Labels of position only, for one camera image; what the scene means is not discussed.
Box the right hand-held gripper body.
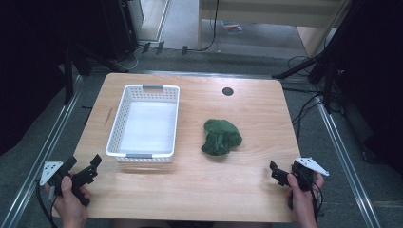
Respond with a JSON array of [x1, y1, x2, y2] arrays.
[[290, 157, 330, 193]]

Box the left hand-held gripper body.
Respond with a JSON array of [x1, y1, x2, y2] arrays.
[[39, 156, 92, 208]]

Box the person's right hand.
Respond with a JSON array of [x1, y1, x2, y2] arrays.
[[286, 172, 325, 228]]

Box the person's left hand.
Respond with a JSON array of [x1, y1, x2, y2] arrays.
[[44, 175, 92, 228]]

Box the white perforated plastic basket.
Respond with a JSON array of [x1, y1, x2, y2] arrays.
[[105, 84, 182, 164]]

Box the dark green crumpled cloth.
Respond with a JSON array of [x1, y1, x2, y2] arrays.
[[200, 118, 243, 157]]

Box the black metal stand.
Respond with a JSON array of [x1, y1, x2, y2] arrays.
[[62, 47, 76, 106], [322, 62, 337, 115]]

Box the black tripod leg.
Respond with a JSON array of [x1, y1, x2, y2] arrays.
[[271, 56, 321, 81]]

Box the dark curtain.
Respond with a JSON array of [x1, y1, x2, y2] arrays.
[[319, 0, 403, 176], [0, 0, 106, 157]]

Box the black cabinet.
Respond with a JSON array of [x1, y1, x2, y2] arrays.
[[100, 0, 141, 62]]

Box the booklet with red stripe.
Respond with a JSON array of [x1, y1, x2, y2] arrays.
[[221, 20, 244, 35]]

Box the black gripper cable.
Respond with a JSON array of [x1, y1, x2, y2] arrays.
[[311, 179, 325, 224], [35, 180, 59, 228]]

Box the silver metal floor rail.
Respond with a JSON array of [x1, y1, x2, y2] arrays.
[[313, 93, 382, 228], [0, 74, 86, 228]]

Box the black floor cables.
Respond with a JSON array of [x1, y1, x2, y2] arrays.
[[290, 90, 325, 141]]

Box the white floor cable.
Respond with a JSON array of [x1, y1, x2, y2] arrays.
[[115, 44, 143, 72]]

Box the light wooden furniture frame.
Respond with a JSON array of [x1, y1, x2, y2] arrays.
[[197, 0, 351, 59]]

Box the black hanging cable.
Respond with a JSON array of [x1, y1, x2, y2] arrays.
[[198, 0, 221, 53]]

